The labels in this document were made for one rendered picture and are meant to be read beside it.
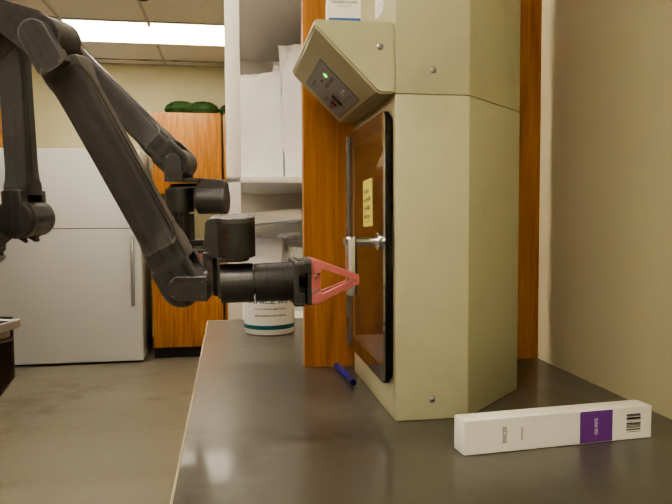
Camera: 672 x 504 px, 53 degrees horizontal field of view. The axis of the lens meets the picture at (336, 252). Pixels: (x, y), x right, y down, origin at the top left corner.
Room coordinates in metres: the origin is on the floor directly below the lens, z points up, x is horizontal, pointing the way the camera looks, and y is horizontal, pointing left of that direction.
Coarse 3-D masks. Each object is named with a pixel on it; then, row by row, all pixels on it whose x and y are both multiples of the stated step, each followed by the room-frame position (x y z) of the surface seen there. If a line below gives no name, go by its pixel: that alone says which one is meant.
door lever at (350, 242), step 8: (344, 240) 1.00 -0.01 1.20; (352, 240) 0.99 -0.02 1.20; (360, 240) 1.00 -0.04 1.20; (368, 240) 1.00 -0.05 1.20; (376, 240) 1.00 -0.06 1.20; (352, 248) 0.99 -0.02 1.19; (376, 248) 1.01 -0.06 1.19; (352, 256) 0.99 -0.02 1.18; (352, 264) 0.99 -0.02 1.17; (352, 288) 0.99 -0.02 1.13
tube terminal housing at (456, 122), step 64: (384, 0) 1.02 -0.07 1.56; (448, 0) 0.97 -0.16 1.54; (512, 0) 1.11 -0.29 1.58; (448, 64) 0.97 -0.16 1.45; (512, 64) 1.11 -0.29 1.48; (448, 128) 0.97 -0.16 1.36; (512, 128) 1.11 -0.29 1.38; (448, 192) 0.97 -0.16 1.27; (512, 192) 1.11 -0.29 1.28; (448, 256) 0.97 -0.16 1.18; (512, 256) 1.11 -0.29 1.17; (448, 320) 0.97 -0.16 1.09; (512, 320) 1.12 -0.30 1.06; (384, 384) 1.03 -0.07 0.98; (448, 384) 0.97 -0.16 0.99; (512, 384) 1.12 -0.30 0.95
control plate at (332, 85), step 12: (312, 72) 1.14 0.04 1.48; (324, 72) 1.08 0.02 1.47; (312, 84) 1.20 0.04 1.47; (324, 84) 1.13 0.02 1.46; (336, 84) 1.08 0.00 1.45; (324, 96) 1.20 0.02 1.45; (336, 96) 1.13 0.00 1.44; (348, 96) 1.08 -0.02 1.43; (336, 108) 1.20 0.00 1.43; (348, 108) 1.13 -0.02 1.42
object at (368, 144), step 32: (384, 128) 0.97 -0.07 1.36; (352, 160) 1.23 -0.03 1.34; (384, 160) 0.97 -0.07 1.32; (352, 192) 1.23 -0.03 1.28; (384, 192) 0.97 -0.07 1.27; (352, 224) 1.23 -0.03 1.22; (384, 224) 0.97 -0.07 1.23; (384, 256) 0.97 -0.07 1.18; (384, 288) 0.97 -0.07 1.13; (352, 320) 1.23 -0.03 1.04; (384, 320) 0.97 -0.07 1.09; (384, 352) 0.97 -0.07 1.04
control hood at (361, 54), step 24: (312, 24) 0.96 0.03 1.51; (336, 24) 0.94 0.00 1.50; (360, 24) 0.95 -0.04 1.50; (384, 24) 0.96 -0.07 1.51; (312, 48) 1.03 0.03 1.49; (336, 48) 0.95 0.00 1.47; (360, 48) 0.95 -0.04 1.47; (384, 48) 0.96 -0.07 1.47; (336, 72) 1.03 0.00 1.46; (360, 72) 0.95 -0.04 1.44; (384, 72) 0.96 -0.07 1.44; (360, 96) 1.03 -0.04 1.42; (384, 96) 0.98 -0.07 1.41
